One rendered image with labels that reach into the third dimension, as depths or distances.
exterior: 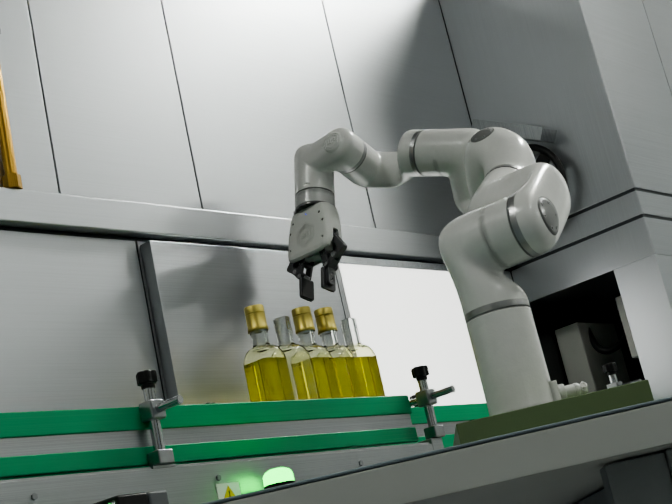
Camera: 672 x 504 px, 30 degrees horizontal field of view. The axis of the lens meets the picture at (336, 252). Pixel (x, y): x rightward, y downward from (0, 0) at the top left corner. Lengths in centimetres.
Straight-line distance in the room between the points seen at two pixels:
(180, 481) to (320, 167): 82
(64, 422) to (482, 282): 60
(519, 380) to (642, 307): 117
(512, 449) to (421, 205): 192
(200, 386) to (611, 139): 124
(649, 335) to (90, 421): 154
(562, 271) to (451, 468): 204
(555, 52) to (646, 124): 28
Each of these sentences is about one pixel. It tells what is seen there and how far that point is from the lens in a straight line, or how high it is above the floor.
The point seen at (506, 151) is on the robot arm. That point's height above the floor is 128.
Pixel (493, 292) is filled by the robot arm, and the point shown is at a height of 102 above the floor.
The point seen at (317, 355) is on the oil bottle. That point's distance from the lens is 217.
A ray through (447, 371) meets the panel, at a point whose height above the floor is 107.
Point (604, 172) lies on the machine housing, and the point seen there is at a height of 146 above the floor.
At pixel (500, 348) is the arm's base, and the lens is 176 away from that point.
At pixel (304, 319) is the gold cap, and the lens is 220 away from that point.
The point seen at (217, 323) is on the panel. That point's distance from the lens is 224.
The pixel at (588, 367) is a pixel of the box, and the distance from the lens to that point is 310.
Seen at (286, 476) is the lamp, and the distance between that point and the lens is 178.
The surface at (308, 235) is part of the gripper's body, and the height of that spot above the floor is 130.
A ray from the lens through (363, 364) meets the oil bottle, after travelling 225.
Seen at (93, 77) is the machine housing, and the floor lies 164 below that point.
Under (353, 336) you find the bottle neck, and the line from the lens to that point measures 228.
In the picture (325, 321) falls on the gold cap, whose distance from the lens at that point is 224.
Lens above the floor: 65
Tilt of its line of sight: 15 degrees up
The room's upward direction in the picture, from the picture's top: 13 degrees counter-clockwise
